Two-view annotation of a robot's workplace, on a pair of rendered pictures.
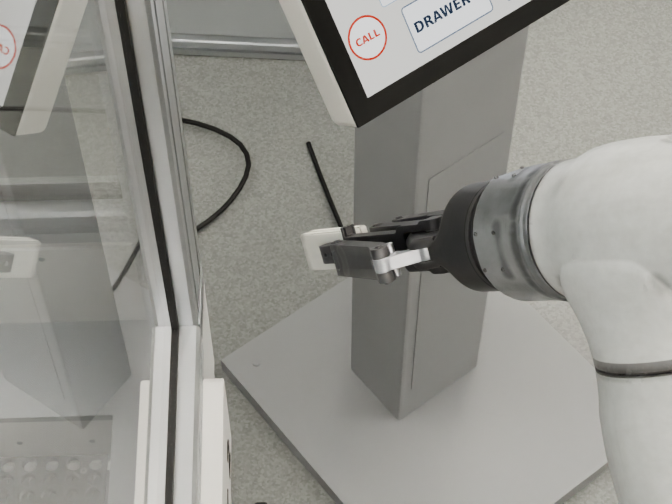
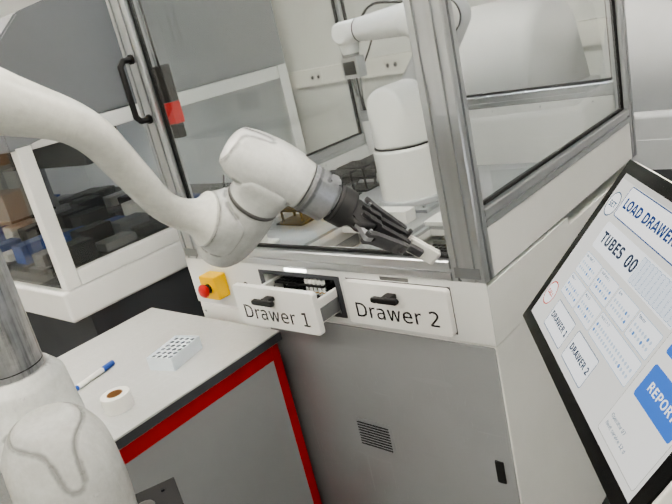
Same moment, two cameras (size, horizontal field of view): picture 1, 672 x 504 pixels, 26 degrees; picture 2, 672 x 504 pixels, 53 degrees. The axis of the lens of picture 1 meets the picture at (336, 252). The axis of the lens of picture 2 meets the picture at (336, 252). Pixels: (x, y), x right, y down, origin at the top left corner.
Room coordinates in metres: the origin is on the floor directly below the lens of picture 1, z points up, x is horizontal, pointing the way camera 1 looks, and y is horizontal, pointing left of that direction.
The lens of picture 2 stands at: (1.41, -0.95, 1.49)
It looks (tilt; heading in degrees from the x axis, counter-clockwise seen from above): 18 degrees down; 136
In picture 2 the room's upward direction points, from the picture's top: 13 degrees counter-clockwise
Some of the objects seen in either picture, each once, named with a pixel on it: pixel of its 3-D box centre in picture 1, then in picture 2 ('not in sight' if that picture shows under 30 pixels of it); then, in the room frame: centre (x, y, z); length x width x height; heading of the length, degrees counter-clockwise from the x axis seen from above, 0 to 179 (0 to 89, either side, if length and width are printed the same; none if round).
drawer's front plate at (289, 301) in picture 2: not in sight; (276, 307); (0.16, 0.01, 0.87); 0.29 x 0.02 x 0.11; 2
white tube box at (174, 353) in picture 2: not in sight; (175, 352); (-0.11, -0.15, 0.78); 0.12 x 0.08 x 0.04; 107
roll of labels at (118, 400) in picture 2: not in sight; (117, 400); (-0.04, -0.37, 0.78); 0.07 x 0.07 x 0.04
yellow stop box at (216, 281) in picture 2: not in sight; (213, 285); (-0.17, 0.06, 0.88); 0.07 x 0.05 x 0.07; 2
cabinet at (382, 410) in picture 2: not in sight; (441, 364); (0.19, 0.57, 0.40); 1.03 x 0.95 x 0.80; 2
